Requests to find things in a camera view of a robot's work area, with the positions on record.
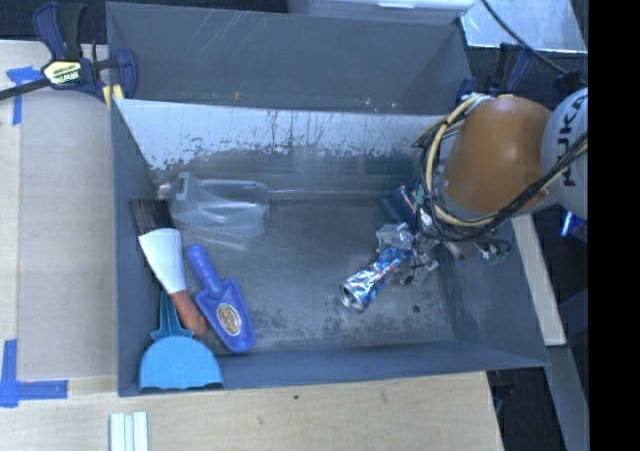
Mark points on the clear plastic jug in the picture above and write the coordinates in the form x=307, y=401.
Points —
x=225, y=209

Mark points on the light blue toy scoop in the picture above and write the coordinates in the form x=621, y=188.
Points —
x=177, y=364

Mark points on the grey metal bin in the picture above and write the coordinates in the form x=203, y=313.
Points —
x=310, y=269

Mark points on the paintbrush with white ferrule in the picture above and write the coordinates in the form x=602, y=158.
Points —
x=162, y=246

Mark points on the crushed silver and blue can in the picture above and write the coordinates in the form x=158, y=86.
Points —
x=372, y=279

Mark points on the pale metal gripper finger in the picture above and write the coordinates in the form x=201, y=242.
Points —
x=395, y=235
x=419, y=271

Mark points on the dark blue toy trowel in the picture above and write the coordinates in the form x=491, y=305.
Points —
x=225, y=309

